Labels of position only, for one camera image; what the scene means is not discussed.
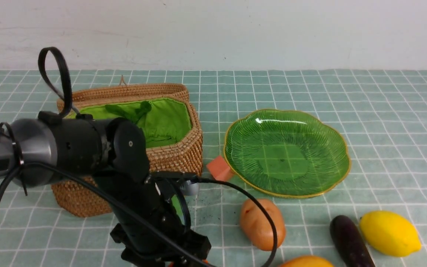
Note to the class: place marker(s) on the green foam cube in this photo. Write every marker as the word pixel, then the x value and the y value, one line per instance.
pixel 176 204

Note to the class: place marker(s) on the woven wicker basket green lining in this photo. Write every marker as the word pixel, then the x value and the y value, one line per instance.
pixel 174 140

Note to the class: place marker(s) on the green glass leaf plate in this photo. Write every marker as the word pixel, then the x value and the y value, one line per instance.
pixel 286 153

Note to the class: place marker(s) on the orange toy mango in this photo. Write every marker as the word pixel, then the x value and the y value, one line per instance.
pixel 307 261

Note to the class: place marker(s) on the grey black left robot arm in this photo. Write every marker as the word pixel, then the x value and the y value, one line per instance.
pixel 109 158

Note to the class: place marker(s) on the yellow toy lemon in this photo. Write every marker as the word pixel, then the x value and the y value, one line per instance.
pixel 390 233

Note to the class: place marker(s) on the woven wicker basket lid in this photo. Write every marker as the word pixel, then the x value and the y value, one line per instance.
pixel 124 91

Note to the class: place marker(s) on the orange foam cube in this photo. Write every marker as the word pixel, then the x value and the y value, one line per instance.
pixel 220 170

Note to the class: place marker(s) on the brown toy potato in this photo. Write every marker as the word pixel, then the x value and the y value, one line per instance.
pixel 256 226

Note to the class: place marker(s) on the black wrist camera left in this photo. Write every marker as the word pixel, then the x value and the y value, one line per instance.
pixel 167 181

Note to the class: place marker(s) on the dark purple toy eggplant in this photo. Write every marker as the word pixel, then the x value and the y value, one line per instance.
pixel 349 243

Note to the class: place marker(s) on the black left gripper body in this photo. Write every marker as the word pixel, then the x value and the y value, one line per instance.
pixel 148 225

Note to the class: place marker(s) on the green checkered tablecloth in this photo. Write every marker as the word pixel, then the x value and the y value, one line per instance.
pixel 382 114

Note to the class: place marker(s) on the white toy radish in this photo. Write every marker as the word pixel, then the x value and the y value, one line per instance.
pixel 134 113

